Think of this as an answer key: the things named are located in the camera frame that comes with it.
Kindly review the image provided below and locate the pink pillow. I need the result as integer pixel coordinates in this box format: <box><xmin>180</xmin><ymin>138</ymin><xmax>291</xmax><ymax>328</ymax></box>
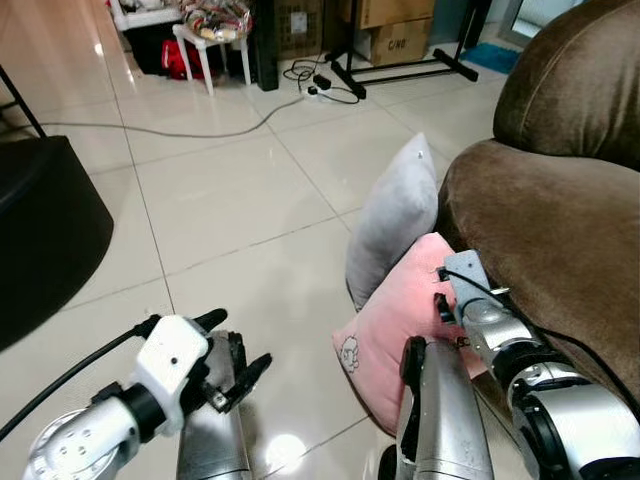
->
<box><xmin>332</xmin><ymin>233</ymin><xmax>493</xmax><ymax>437</ymax></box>

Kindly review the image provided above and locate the grey pillow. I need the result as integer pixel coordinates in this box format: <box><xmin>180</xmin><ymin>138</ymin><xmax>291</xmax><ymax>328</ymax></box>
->
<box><xmin>345</xmin><ymin>133</ymin><xmax>440</xmax><ymax>312</ymax></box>

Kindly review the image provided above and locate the brown velvet sofa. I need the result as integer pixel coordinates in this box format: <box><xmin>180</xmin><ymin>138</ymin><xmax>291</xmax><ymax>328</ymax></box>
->
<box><xmin>437</xmin><ymin>0</ymin><xmax>640</xmax><ymax>446</ymax></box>

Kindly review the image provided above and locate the black metal floor stand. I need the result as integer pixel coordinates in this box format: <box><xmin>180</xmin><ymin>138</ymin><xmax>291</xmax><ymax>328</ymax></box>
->
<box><xmin>328</xmin><ymin>0</ymin><xmax>493</xmax><ymax>100</ymax></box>

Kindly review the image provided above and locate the blue floor mat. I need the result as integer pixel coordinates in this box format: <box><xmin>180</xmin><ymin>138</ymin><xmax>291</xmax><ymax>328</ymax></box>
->
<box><xmin>461</xmin><ymin>41</ymin><xmax>522</xmax><ymax>77</ymax></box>

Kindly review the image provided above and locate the silver left robot leg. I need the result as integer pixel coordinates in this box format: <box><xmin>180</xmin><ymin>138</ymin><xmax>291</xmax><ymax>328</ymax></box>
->
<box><xmin>176</xmin><ymin>335</ymin><xmax>253</xmax><ymax>480</ymax></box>

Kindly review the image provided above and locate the silver robot leg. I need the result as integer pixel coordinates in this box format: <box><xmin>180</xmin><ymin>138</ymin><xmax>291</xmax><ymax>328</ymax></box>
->
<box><xmin>176</xmin><ymin>335</ymin><xmax>253</xmax><ymax>480</ymax></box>
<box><xmin>378</xmin><ymin>337</ymin><xmax>498</xmax><ymax>480</ymax></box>

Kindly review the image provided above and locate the silver right robot leg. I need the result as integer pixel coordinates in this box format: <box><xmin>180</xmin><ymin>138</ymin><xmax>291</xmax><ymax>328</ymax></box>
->
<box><xmin>378</xmin><ymin>337</ymin><xmax>498</xmax><ymax>480</ymax></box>

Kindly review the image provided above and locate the black ottoman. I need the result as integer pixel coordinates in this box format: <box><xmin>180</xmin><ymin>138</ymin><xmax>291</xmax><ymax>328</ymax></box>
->
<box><xmin>0</xmin><ymin>135</ymin><xmax>115</xmax><ymax>352</ymax></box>

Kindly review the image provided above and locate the red bag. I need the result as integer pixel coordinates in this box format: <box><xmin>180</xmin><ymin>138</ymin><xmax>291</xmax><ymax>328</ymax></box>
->
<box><xmin>160</xmin><ymin>38</ymin><xmax>219</xmax><ymax>82</ymax></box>

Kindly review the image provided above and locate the small printed cardboard box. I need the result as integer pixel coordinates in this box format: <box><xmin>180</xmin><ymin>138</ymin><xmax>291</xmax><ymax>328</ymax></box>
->
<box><xmin>370</xmin><ymin>20</ymin><xmax>435</xmax><ymax>68</ymax></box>

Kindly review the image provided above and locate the black tower speaker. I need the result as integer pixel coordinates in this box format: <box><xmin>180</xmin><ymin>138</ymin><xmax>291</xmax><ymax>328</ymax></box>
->
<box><xmin>250</xmin><ymin>0</ymin><xmax>282</xmax><ymax>92</ymax></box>

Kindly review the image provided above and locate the white plastic stool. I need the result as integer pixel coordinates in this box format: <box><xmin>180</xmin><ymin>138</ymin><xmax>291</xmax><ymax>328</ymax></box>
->
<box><xmin>172</xmin><ymin>22</ymin><xmax>253</xmax><ymax>97</ymax></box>

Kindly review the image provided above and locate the black metal furniture leg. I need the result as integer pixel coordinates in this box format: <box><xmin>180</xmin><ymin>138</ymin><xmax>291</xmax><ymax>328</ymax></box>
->
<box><xmin>0</xmin><ymin>64</ymin><xmax>49</xmax><ymax>140</ymax></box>

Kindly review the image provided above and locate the floral patterned bag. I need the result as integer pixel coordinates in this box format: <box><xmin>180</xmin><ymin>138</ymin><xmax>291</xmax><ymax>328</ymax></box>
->
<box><xmin>180</xmin><ymin>0</ymin><xmax>253</xmax><ymax>43</ymax></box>

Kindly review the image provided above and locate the plain wide cardboard box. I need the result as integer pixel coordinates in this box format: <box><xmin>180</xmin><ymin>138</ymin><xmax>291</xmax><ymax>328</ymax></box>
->
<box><xmin>355</xmin><ymin>0</ymin><xmax>439</xmax><ymax>30</ymax></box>

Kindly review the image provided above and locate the dark labelled cardboard box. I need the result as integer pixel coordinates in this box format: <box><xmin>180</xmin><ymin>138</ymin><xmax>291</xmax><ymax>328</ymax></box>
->
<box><xmin>276</xmin><ymin>0</ymin><xmax>342</xmax><ymax>59</ymax></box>

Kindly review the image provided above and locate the white shelf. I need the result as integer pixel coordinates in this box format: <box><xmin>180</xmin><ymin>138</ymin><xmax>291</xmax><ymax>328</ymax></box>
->
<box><xmin>108</xmin><ymin>0</ymin><xmax>186</xmax><ymax>32</ymax></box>

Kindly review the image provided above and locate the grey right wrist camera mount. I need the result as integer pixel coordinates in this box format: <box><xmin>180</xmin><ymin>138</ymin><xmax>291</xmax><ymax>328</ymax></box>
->
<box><xmin>441</xmin><ymin>250</ymin><xmax>493</xmax><ymax>307</ymax></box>

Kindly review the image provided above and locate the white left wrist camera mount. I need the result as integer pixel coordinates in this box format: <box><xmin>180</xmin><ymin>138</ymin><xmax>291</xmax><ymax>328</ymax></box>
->
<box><xmin>130</xmin><ymin>314</ymin><xmax>213</xmax><ymax>434</ymax></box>

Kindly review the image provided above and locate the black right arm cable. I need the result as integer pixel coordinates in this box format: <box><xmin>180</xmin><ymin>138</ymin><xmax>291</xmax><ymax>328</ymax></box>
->
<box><xmin>438</xmin><ymin>266</ymin><xmax>640</xmax><ymax>411</ymax></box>

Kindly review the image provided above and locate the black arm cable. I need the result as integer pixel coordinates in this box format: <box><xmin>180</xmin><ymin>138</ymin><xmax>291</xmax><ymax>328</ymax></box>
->
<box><xmin>0</xmin><ymin>317</ymin><xmax>162</xmax><ymax>442</ymax></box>
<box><xmin>438</xmin><ymin>266</ymin><xmax>640</xmax><ymax>411</ymax></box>

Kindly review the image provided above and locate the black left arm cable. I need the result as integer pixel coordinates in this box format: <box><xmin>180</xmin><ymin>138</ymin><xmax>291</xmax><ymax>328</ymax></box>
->
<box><xmin>0</xmin><ymin>317</ymin><xmax>162</xmax><ymax>442</ymax></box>

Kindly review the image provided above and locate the long grey floor cable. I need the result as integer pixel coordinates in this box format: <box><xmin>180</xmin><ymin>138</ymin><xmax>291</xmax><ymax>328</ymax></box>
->
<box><xmin>40</xmin><ymin>93</ymin><xmax>309</xmax><ymax>140</ymax></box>

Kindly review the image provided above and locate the black looped cable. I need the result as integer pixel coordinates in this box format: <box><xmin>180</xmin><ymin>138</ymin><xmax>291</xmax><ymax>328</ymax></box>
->
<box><xmin>283</xmin><ymin>55</ymin><xmax>364</xmax><ymax>106</ymax></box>

